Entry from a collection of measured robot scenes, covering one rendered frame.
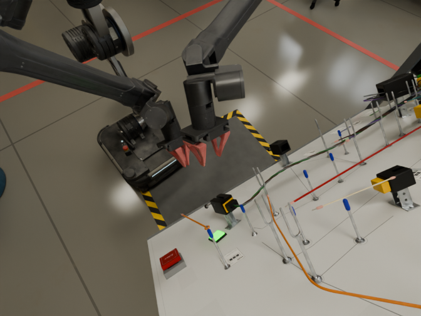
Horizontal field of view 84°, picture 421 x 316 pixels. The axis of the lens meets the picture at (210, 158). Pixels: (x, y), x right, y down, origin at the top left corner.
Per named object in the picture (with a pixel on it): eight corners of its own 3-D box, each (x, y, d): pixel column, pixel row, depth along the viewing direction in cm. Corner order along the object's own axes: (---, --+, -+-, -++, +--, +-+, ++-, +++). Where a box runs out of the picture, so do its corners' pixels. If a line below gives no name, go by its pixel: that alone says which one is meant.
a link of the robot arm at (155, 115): (146, 78, 66) (131, 103, 69) (132, 79, 55) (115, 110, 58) (181, 103, 69) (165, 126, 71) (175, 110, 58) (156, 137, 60)
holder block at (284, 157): (277, 160, 102) (269, 140, 101) (296, 162, 91) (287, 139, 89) (269, 165, 101) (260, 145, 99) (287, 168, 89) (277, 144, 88)
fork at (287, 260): (286, 266, 44) (256, 200, 41) (280, 261, 45) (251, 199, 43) (294, 259, 44) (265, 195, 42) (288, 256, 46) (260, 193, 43)
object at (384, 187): (391, 190, 43) (388, 180, 42) (384, 194, 43) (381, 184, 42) (379, 186, 46) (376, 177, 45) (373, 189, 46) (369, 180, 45)
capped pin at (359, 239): (353, 242, 42) (337, 200, 40) (358, 237, 42) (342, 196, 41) (363, 244, 40) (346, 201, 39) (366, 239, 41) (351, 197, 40)
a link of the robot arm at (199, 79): (183, 73, 51) (179, 79, 47) (215, 68, 51) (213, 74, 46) (190, 103, 55) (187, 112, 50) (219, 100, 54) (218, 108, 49)
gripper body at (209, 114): (230, 126, 56) (227, 96, 52) (197, 144, 51) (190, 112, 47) (212, 121, 60) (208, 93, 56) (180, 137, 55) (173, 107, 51)
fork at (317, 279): (316, 286, 37) (282, 209, 34) (307, 280, 39) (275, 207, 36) (325, 279, 37) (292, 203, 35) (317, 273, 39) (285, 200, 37)
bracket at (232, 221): (236, 219, 69) (229, 205, 68) (241, 220, 67) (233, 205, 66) (225, 228, 67) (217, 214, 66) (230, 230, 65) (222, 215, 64)
